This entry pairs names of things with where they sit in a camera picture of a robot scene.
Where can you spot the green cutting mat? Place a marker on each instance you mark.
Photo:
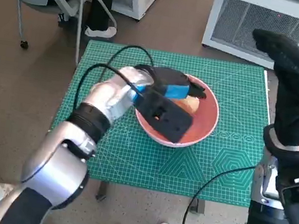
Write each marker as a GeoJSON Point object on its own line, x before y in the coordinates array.
{"type": "Point", "coordinates": [137, 160]}

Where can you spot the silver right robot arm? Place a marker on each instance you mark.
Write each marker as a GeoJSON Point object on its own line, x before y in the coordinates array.
{"type": "Point", "coordinates": [263, 214]}

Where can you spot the round toy bread bun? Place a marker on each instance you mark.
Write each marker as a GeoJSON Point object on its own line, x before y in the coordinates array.
{"type": "Point", "coordinates": [189, 105]}

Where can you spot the pink bowl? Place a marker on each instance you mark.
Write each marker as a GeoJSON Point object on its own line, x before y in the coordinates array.
{"type": "Point", "coordinates": [204, 119]}

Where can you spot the dark metal table leg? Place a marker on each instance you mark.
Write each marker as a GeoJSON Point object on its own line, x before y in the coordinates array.
{"type": "Point", "coordinates": [102, 191]}
{"type": "Point", "coordinates": [198, 206]}

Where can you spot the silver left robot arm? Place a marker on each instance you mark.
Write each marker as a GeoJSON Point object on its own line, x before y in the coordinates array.
{"type": "Point", "coordinates": [58, 168]}

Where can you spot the white cabinet with mesh grille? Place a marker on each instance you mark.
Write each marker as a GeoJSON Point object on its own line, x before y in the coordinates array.
{"type": "Point", "coordinates": [235, 18]}

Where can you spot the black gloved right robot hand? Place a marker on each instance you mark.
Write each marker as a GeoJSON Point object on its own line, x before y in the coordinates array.
{"type": "Point", "coordinates": [298, 105]}

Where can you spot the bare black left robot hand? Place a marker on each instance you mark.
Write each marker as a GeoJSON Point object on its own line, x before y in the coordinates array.
{"type": "Point", "coordinates": [173, 79]}

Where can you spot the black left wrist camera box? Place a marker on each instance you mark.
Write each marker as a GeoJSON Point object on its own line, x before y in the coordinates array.
{"type": "Point", "coordinates": [165, 119]}

